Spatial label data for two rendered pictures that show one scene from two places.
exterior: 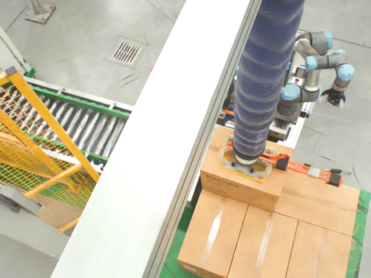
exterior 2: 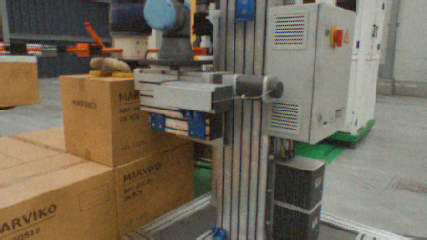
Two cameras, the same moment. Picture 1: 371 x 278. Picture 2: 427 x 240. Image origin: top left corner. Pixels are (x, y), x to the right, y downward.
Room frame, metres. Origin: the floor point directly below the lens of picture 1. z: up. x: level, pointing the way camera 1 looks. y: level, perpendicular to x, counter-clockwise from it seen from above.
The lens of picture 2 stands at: (1.68, -2.16, 1.06)
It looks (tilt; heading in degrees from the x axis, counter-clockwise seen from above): 12 degrees down; 95
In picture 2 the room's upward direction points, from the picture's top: 1 degrees clockwise
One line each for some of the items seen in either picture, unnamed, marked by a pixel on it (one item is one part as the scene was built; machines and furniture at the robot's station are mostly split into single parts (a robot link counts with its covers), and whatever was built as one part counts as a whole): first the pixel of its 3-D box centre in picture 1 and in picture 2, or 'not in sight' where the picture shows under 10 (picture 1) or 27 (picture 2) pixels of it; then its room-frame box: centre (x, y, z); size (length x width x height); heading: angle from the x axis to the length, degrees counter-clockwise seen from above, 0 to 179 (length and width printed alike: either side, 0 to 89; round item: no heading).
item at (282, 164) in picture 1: (282, 162); (90, 50); (0.95, -0.63, 1.07); 0.10 x 0.08 x 0.06; 149
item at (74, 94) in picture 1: (99, 103); not in sight; (2.10, 0.76, 0.50); 2.31 x 0.05 x 0.19; 61
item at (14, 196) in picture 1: (11, 196); not in sight; (0.81, 0.99, 1.62); 0.20 x 0.05 x 0.30; 61
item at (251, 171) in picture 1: (242, 168); (121, 70); (1.00, -0.37, 0.97); 0.34 x 0.10 x 0.05; 59
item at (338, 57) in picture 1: (337, 61); not in sight; (1.18, -0.88, 1.82); 0.11 x 0.11 x 0.08; 83
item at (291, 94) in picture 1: (290, 95); (175, 17); (1.40, -0.79, 1.20); 0.13 x 0.12 x 0.14; 83
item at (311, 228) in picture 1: (266, 229); (57, 184); (0.67, -0.54, 0.34); 1.20 x 1.00 x 0.40; 61
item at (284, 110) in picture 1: (287, 103); (176, 47); (1.40, -0.79, 1.09); 0.15 x 0.15 x 0.10
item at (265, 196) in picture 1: (244, 169); (132, 111); (1.07, -0.42, 0.74); 0.60 x 0.40 x 0.40; 59
